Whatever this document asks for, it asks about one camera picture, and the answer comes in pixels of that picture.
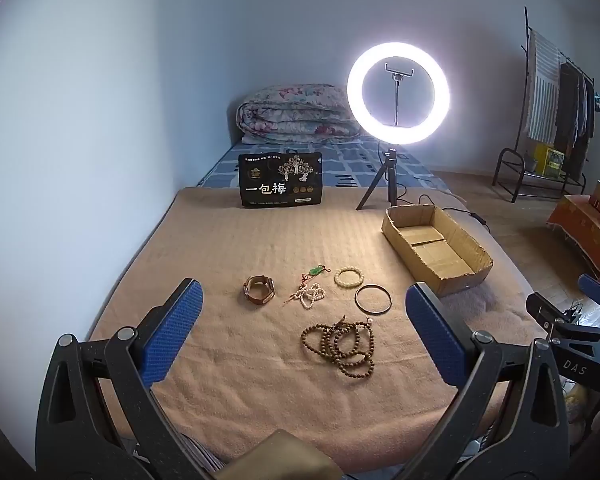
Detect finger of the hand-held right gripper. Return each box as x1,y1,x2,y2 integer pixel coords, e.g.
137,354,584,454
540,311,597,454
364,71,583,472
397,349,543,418
578,273,600,311
525,292,600,342

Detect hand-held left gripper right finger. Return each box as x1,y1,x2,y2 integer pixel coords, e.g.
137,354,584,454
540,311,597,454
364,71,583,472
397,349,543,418
405,281,571,480

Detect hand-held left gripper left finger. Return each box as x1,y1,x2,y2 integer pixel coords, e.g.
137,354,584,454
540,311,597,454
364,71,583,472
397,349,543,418
35,277,216,480

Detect dark thin bangle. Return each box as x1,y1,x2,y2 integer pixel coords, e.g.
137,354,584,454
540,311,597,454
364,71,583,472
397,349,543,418
355,284,393,316

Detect brown leather watch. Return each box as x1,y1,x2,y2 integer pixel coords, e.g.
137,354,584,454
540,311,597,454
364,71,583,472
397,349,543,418
243,275,276,305

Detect cardboard box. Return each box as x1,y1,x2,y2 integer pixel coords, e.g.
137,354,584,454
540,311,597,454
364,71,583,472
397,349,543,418
381,204,494,297

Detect brown wooden bead necklace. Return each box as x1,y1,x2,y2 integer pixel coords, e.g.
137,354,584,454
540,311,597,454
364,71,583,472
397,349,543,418
301,315,376,380

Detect cream bead bracelet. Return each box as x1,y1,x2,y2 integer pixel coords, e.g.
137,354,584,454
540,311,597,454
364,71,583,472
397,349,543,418
334,267,365,289

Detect white bead necklace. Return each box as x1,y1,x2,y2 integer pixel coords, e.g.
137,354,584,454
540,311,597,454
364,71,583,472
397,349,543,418
282,282,326,310

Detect green pendant with red cord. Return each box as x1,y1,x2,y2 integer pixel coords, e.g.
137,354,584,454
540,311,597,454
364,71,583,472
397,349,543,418
300,264,331,286

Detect orange cloth-covered cabinet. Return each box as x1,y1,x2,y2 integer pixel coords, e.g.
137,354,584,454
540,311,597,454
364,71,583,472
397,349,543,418
547,195,600,281

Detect beige blanket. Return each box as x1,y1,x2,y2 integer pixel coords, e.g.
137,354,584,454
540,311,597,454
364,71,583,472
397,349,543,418
87,186,546,476

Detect yellow box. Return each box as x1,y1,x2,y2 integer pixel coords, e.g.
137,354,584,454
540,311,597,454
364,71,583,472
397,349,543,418
534,144,567,177

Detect black clothes rack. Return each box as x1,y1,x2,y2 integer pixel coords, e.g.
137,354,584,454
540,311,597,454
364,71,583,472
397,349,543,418
492,7,598,203

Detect black snack bag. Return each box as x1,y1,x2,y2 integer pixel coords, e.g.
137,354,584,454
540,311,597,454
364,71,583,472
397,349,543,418
238,150,324,208

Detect dark hanging clothes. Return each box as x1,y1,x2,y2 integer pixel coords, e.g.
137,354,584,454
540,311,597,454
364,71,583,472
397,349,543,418
555,60,596,151

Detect striped towel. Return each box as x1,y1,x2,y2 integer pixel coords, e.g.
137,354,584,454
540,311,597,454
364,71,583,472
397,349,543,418
525,30,563,143

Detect folded floral quilt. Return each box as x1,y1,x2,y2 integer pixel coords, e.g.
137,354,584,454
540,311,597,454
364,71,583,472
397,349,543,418
236,83,363,145

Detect black power cable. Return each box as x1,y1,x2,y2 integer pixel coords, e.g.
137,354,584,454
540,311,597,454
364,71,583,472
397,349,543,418
380,140,493,233

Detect black tripod with ring light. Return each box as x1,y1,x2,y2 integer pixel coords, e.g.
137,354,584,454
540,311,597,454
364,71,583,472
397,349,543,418
197,137,451,193

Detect white ring light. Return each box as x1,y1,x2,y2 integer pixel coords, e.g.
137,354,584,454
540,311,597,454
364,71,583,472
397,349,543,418
346,42,451,143

